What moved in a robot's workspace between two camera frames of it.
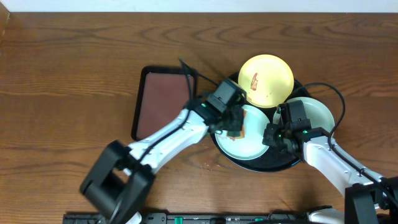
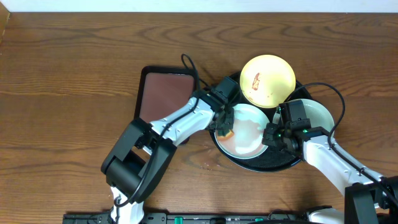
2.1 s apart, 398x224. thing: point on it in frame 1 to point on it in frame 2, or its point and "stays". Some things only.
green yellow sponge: (238, 134) to (224, 134)
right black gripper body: (276, 137) stays
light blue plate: (319, 114) stays
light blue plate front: (250, 147) stays
